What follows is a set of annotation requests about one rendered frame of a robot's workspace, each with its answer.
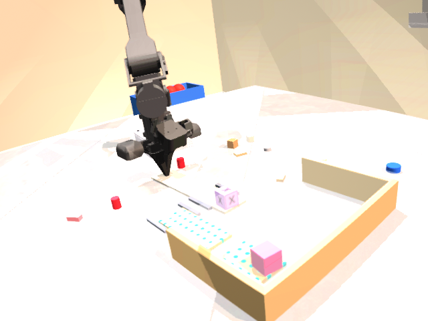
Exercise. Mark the orange cube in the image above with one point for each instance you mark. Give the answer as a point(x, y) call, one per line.
point(232, 143)

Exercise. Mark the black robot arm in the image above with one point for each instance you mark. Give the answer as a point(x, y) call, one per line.
point(144, 62)

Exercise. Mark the blue disc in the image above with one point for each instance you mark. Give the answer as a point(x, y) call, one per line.
point(393, 167)

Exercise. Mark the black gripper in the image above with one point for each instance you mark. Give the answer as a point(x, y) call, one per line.
point(132, 149)

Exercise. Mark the pink cube with x mark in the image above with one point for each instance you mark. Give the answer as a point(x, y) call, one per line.
point(222, 189)

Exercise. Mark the pink flat bar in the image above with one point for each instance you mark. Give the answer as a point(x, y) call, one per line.
point(74, 217)

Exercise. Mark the red cylinder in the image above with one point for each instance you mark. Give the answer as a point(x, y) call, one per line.
point(180, 163)
point(115, 200)

